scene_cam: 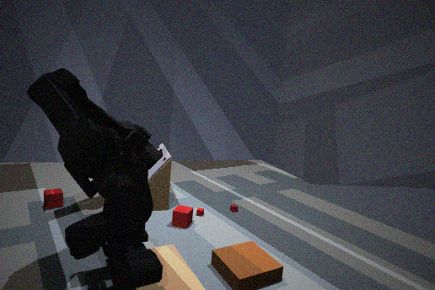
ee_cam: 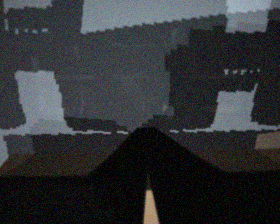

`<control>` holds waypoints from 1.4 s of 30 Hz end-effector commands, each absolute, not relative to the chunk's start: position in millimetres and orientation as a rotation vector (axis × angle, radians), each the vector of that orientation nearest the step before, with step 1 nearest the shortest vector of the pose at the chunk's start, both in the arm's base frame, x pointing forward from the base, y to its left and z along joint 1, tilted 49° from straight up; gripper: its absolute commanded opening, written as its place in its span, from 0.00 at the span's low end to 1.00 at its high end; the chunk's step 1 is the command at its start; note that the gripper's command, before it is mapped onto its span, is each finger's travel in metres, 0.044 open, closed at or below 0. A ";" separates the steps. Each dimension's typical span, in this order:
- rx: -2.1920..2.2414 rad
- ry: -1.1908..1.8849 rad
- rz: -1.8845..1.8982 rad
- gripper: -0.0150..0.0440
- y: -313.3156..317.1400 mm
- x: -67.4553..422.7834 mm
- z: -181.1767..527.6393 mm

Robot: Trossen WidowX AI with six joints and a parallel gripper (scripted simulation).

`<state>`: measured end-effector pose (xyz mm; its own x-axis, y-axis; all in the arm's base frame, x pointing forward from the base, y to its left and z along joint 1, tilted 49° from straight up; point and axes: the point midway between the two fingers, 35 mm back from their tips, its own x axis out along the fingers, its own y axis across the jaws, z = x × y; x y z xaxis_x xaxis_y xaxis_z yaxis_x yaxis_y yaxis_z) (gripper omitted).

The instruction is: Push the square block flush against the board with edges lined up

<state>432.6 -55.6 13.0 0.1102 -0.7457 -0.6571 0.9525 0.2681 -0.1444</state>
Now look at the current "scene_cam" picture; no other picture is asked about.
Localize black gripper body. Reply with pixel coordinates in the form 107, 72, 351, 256
109, 223, 163, 290

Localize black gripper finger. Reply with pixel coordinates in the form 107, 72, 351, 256
102, 244, 117, 258
105, 257, 115, 270

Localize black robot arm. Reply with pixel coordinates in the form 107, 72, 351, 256
26, 68, 163, 260

